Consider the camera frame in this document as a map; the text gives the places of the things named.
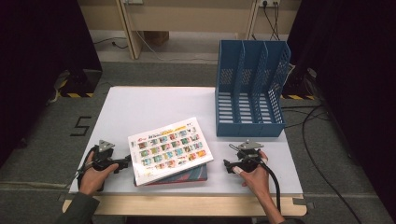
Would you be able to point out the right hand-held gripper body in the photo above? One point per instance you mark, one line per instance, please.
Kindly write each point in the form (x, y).
(249, 155)

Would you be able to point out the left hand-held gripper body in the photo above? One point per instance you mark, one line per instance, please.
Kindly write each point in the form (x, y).
(102, 157)

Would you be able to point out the blue plastic file rack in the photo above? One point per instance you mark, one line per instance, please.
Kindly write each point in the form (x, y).
(249, 127)

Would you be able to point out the teal paperback book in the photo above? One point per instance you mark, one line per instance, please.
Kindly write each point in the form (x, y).
(193, 174)

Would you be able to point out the white picture book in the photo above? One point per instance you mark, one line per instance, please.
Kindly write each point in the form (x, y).
(169, 151)

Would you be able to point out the person's left hand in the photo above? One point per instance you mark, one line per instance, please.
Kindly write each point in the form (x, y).
(91, 180)

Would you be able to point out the person's right hand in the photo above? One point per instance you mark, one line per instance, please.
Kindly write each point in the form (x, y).
(257, 180)

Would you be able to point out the black base with hazard tape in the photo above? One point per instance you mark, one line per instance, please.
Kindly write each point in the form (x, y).
(299, 90)
(82, 82)

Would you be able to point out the brown cardboard box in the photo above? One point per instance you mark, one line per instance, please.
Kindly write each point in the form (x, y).
(157, 38)

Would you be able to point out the black curtain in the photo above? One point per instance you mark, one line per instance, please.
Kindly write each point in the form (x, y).
(358, 31)
(37, 46)

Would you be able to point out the beige wooden desk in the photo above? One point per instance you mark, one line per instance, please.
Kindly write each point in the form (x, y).
(186, 15)

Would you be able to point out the white wall socket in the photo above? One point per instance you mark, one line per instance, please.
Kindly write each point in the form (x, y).
(269, 2)

